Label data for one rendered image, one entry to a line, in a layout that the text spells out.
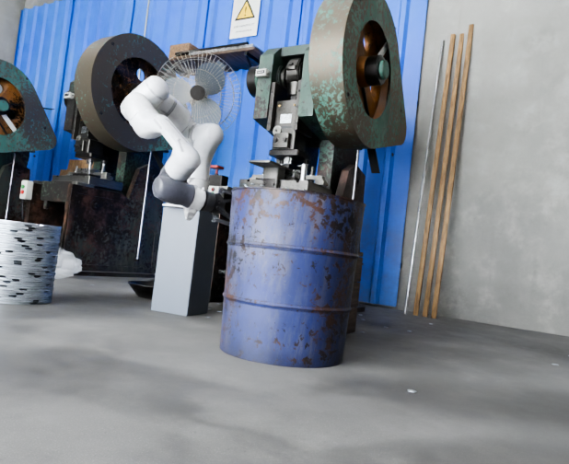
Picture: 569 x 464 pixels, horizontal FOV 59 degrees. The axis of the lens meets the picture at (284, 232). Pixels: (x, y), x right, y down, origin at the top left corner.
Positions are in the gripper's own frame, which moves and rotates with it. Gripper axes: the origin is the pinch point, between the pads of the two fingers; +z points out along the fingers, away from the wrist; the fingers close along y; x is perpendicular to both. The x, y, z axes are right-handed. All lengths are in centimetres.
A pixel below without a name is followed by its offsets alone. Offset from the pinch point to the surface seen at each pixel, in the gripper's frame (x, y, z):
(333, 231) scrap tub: -63, -8, -9
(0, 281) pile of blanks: 47, -43, -72
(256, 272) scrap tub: -51, -23, -24
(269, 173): 61, 34, 44
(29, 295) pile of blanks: 46, -47, -61
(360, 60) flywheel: 26, 99, 64
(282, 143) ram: 61, 53, 49
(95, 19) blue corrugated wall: 427, 231, 6
